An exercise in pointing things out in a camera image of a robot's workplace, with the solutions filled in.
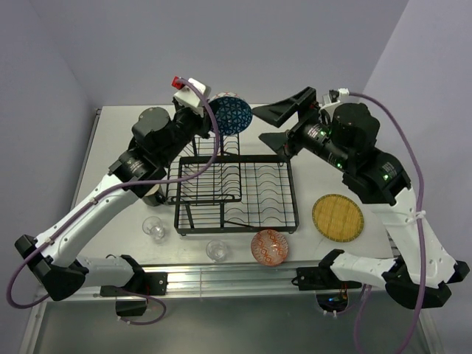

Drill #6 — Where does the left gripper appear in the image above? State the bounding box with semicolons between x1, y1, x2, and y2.
159;94;219;165

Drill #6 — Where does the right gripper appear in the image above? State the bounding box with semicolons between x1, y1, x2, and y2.
249;85;350;170

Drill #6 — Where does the blue patterned bowl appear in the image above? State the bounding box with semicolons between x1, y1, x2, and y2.
209;91;253;136

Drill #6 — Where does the black mug white inside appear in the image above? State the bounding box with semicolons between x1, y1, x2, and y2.
142;184;167;207

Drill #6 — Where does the yellow woven round plate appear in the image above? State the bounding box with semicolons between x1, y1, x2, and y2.
312;194;364;243

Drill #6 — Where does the orange patterned bowl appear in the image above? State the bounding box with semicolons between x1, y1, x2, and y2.
250;229;289;266

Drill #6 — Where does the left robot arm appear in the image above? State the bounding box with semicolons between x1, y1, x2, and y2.
15;98;218;301

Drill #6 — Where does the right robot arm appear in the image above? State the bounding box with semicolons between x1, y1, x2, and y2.
253;87;470;309

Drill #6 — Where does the clear glass left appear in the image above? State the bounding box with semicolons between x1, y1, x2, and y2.
142;216;165;242

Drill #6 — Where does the clear glass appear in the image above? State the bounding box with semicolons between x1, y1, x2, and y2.
206;240;229;263
142;216;165;242

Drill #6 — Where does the clear glass front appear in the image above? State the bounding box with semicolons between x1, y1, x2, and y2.
206;240;229;263

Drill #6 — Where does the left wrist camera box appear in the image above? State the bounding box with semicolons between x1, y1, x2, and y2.
172;76;211;117

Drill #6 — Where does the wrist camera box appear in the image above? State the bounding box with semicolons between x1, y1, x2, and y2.
172;76;211;117
321;88;350;109

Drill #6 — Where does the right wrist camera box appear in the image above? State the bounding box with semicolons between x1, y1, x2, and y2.
321;88;350;109

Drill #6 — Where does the black wire dish rack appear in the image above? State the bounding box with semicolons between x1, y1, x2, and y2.
165;135;299;236

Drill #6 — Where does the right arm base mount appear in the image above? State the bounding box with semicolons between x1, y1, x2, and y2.
291;266;362;291

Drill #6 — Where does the aluminium mounting rail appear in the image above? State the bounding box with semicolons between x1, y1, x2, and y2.
36;261;399;299

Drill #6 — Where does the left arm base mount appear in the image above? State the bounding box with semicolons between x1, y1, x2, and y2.
99;272;167;319

